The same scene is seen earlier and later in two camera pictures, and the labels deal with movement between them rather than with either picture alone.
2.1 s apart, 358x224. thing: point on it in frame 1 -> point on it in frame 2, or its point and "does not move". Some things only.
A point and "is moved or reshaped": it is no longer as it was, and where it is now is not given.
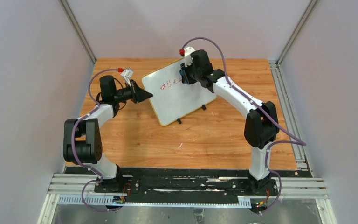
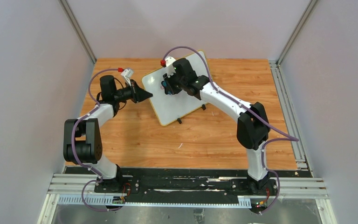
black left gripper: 134,94 does not move
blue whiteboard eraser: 184,78 is moved or reshaped
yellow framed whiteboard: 172,100 does not move
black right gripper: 188,73 -> 169,86
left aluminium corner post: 77,30 does not move
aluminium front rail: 80,189 does not move
